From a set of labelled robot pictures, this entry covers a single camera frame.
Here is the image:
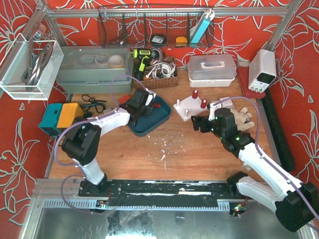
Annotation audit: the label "red spring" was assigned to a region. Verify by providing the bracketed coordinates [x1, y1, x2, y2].
[152, 103, 160, 109]
[192, 90, 198, 99]
[200, 99, 207, 109]

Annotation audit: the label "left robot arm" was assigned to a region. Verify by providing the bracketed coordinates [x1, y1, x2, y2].
[59, 88, 157, 187]

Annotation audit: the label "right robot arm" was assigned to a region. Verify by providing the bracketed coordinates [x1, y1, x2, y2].
[191, 108, 319, 232]

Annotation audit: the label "teal plastic tray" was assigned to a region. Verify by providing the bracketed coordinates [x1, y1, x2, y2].
[128, 96, 171, 137]

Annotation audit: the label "red cube box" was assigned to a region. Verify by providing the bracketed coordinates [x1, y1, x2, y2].
[118, 95, 131, 104]

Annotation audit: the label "woven brown basket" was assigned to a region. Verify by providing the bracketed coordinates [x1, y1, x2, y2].
[142, 57, 178, 90]

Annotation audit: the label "white cube charger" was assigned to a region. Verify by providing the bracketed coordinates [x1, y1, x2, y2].
[219, 97, 234, 109]

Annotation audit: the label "beige work glove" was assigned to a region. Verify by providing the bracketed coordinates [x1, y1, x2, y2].
[230, 107, 255, 131]

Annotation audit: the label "white clear lidded toolbox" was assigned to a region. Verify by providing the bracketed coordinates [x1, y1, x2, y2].
[187, 54, 237, 88]

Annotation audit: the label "red mat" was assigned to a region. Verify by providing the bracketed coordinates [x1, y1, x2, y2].
[237, 66, 266, 99]

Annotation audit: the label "grey plastic storage box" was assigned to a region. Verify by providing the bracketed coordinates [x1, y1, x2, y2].
[56, 46, 134, 94]

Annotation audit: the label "white bench power supply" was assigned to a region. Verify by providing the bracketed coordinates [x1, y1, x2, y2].
[248, 49, 276, 94]

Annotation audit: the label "yellow tape measure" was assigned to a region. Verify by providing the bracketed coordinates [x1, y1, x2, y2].
[175, 36, 188, 47]

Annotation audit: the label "teal power supply box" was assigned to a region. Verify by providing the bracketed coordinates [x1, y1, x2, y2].
[38, 103, 63, 136]

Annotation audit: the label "blue white book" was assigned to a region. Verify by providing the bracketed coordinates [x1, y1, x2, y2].
[189, 8, 215, 47]

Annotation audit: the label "clear acrylic bin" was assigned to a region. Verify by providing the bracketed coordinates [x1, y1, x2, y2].
[0, 34, 64, 101]

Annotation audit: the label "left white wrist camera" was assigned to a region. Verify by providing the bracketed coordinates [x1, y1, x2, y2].
[145, 88, 157, 106]

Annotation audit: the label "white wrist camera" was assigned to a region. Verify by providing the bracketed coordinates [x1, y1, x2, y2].
[145, 88, 157, 106]
[207, 102, 222, 121]

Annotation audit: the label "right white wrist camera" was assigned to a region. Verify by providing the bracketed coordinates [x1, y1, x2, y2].
[207, 102, 222, 121]

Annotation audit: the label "white four-peg base plate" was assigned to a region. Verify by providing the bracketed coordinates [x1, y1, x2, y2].
[173, 96, 207, 121]

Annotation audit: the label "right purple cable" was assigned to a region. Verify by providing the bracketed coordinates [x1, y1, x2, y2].
[215, 96, 319, 231]

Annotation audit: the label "purple cable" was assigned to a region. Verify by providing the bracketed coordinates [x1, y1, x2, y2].
[53, 74, 150, 215]
[215, 96, 319, 231]

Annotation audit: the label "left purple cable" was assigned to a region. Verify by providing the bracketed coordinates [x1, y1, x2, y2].
[53, 74, 150, 215]

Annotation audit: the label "white coiled cable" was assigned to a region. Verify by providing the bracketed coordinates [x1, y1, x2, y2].
[146, 62, 176, 79]

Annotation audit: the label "black tangled cables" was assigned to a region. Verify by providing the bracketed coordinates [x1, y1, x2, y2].
[81, 94, 108, 118]

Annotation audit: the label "green yellow cordless drill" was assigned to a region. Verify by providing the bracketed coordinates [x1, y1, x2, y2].
[133, 48, 160, 81]

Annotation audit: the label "black wire wall basket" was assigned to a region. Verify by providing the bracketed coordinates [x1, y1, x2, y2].
[97, 4, 214, 48]

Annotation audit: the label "grey coiled cable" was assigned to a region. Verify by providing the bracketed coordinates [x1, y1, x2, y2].
[21, 37, 53, 92]

